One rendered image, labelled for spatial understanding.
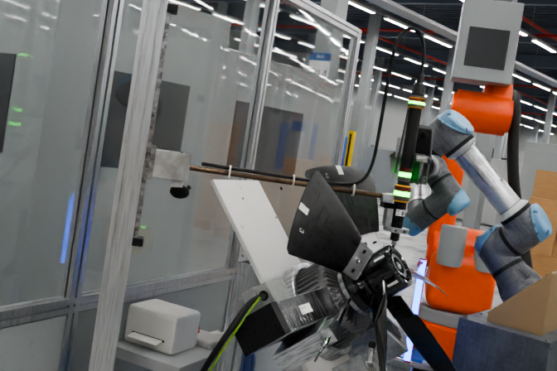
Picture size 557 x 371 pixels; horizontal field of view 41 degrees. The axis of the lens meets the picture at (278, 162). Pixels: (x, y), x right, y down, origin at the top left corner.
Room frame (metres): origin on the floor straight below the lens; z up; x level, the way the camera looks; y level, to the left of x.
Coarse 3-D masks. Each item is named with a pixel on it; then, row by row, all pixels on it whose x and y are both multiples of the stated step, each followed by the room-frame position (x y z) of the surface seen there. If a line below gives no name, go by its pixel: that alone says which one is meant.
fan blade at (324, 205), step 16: (320, 176) 1.78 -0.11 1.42; (304, 192) 1.72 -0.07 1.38; (320, 192) 1.76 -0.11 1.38; (320, 208) 1.75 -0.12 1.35; (336, 208) 1.79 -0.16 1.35; (304, 224) 1.71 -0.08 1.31; (320, 224) 1.74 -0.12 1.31; (336, 224) 1.78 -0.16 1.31; (352, 224) 1.82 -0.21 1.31; (288, 240) 1.67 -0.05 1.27; (304, 240) 1.71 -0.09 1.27; (320, 240) 1.75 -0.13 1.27; (336, 240) 1.78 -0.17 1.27; (352, 240) 1.82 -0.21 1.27; (304, 256) 1.71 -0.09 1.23; (320, 256) 1.75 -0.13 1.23; (336, 256) 1.79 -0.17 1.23
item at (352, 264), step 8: (360, 248) 1.85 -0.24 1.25; (368, 248) 1.86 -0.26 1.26; (352, 256) 1.83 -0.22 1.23; (360, 256) 1.85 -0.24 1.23; (368, 256) 1.87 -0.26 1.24; (352, 264) 1.84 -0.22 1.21; (360, 264) 1.85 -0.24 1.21; (344, 272) 1.83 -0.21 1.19; (352, 272) 1.84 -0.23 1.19; (360, 272) 1.86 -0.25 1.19
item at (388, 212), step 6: (384, 198) 1.97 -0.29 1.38; (390, 198) 1.97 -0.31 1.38; (384, 204) 1.96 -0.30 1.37; (390, 204) 1.96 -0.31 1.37; (384, 210) 1.99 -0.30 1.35; (390, 210) 1.97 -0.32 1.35; (384, 216) 1.98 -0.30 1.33; (390, 216) 1.97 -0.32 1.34; (384, 222) 1.98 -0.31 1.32; (390, 222) 1.97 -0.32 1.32; (384, 228) 1.98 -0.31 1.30; (390, 228) 1.96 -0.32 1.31; (396, 228) 1.97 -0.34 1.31; (402, 228) 1.99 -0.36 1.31
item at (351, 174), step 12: (312, 168) 2.05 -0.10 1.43; (324, 168) 2.07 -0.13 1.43; (336, 168) 2.08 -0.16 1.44; (348, 168) 2.10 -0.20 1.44; (336, 180) 2.05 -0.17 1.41; (348, 180) 2.07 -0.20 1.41; (372, 180) 2.12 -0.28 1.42; (336, 192) 2.03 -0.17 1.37; (348, 204) 2.01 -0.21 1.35; (360, 204) 2.02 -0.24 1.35; (372, 204) 2.04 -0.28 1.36; (360, 216) 2.00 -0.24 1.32; (372, 216) 2.01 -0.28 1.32; (360, 228) 1.98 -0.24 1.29; (372, 228) 1.98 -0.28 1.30
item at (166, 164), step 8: (152, 152) 1.86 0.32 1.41; (160, 152) 1.85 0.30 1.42; (168, 152) 1.86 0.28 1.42; (176, 152) 1.86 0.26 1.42; (184, 152) 1.92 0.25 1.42; (152, 160) 1.86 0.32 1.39; (160, 160) 1.85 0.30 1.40; (168, 160) 1.86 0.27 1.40; (176, 160) 1.86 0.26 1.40; (184, 160) 1.86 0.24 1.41; (152, 168) 1.86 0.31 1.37; (160, 168) 1.86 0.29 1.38; (168, 168) 1.86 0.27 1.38; (176, 168) 1.86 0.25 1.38; (184, 168) 1.86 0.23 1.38; (152, 176) 1.88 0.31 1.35; (160, 176) 1.86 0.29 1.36; (168, 176) 1.86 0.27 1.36; (176, 176) 1.86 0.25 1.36; (184, 176) 1.86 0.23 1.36
